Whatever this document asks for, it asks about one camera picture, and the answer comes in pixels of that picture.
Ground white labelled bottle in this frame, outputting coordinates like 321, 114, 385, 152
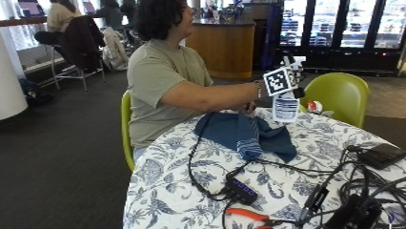
271, 91, 303, 125

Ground blue striped cloth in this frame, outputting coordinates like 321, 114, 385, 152
194, 110, 300, 163

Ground red and white packet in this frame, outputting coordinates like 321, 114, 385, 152
307, 99, 325, 115

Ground white marker cube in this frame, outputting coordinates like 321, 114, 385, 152
261, 67, 300, 97

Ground green plastic chair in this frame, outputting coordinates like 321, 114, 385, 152
120, 90, 138, 173
299, 72, 371, 130

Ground glass door display fridge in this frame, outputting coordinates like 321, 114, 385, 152
277, 0, 406, 74

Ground wooden round counter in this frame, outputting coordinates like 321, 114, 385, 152
184, 18, 257, 80

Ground flat black box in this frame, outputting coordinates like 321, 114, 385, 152
357, 142, 406, 171

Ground the person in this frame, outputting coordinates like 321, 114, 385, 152
126, 0, 264, 161

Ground black usb hub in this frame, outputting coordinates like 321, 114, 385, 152
224, 171, 260, 206

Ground large black device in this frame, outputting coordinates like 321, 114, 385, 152
323, 194, 385, 229

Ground blue floral tablecloth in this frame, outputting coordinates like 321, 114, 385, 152
122, 107, 406, 229

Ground beige coat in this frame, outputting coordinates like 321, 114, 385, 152
100, 26, 130, 72

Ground metal bar stool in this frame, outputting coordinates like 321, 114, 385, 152
50, 44, 107, 94

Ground dark jacket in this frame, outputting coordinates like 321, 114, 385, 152
59, 14, 107, 73

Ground dark bag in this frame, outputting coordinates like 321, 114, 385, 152
16, 77, 56, 106

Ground white round pillar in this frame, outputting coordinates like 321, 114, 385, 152
0, 30, 30, 121

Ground open laptop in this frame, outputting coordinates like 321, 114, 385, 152
16, 0, 47, 18

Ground black cable adapter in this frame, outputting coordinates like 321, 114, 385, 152
301, 185, 332, 221

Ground tangle of black cables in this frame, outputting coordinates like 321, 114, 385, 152
249, 144, 406, 229

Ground long black cable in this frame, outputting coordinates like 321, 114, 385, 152
187, 112, 233, 202

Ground orange handled pliers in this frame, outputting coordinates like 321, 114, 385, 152
224, 207, 285, 229

